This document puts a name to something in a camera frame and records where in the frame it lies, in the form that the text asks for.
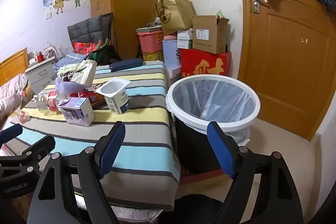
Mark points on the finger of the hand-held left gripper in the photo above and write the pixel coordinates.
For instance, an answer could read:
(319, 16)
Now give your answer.
(39, 146)
(10, 132)

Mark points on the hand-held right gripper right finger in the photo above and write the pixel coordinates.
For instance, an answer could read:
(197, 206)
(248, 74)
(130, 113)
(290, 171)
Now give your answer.
(220, 151)

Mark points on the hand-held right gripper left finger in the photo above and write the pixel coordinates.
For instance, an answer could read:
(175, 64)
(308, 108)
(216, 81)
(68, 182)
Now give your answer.
(111, 151)

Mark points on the white-rimmed black bin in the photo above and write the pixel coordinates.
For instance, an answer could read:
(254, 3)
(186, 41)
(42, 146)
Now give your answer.
(194, 150)

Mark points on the clear bottle with red label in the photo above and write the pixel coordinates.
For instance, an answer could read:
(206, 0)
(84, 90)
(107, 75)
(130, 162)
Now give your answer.
(50, 102)

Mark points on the small purple carton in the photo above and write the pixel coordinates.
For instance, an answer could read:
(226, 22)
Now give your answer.
(77, 111)

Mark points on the white yogurt cup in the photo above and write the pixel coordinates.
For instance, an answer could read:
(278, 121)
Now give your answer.
(116, 99)

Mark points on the red cartoon face can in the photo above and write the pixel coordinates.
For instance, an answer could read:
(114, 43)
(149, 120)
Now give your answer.
(88, 95)

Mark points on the white foam net sleeve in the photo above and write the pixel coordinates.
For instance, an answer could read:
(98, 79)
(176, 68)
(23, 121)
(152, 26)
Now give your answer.
(67, 87)

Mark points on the white printed wrapper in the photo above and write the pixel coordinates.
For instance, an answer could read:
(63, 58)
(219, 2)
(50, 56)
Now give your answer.
(65, 74)

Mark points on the beige paper bag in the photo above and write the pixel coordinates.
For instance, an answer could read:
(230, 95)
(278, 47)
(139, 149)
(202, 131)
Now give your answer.
(85, 71)

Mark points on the pink bedding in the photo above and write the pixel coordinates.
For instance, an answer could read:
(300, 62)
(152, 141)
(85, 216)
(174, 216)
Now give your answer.
(11, 98)

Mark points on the dark cloth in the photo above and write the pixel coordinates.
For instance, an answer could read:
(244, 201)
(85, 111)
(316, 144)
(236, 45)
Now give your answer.
(199, 209)

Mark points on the grey nightstand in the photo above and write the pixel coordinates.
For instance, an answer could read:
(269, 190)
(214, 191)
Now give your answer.
(40, 74)

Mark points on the wooden headboard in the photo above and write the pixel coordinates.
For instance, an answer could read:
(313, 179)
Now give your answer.
(13, 66)

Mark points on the red cup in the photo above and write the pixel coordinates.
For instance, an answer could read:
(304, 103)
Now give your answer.
(40, 58)

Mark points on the navy glasses case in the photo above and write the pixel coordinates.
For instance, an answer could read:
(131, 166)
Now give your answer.
(126, 64)

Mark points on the red gift box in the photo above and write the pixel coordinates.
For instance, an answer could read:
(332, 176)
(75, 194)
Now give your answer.
(204, 64)

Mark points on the blue folded cloth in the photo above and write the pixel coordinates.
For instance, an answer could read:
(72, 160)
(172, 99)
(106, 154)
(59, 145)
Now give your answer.
(69, 60)

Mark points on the white plastic bag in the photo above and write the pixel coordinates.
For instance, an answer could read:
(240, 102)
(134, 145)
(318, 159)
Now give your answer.
(60, 50)

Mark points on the black bag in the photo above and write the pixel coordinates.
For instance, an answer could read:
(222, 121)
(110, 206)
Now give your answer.
(107, 56)

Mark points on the yellow patterned box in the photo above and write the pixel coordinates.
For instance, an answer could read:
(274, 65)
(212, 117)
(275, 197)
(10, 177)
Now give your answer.
(152, 56)

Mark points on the red plaid cloth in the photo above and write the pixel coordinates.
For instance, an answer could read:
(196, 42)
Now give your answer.
(85, 47)

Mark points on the light blue cylinder stool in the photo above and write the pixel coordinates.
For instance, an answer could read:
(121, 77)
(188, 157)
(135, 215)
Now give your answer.
(170, 54)

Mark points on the small white box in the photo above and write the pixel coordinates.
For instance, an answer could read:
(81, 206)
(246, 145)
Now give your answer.
(185, 44)
(185, 34)

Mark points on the wooden door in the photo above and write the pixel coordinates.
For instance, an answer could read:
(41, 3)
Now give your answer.
(288, 61)

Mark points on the pink storage bin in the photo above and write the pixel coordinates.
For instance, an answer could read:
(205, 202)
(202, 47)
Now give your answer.
(149, 43)

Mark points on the open cardboard box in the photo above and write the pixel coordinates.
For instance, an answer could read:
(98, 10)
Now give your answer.
(207, 35)

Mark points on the grey quilted cushion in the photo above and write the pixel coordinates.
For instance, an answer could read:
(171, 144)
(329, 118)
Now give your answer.
(85, 31)

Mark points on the black mesh chair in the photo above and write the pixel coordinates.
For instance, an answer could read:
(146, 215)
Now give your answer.
(107, 27)

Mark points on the patterned flat tray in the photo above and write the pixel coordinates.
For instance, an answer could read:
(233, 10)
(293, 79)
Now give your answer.
(148, 29)

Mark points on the gold paper bag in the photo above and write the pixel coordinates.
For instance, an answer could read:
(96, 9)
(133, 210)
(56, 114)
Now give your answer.
(176, 14)

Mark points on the wooden wardrobe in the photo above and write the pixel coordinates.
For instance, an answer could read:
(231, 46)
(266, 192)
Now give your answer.
(134, 3)

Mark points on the white wall switch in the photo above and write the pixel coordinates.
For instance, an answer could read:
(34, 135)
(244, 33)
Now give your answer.
(49, 16)

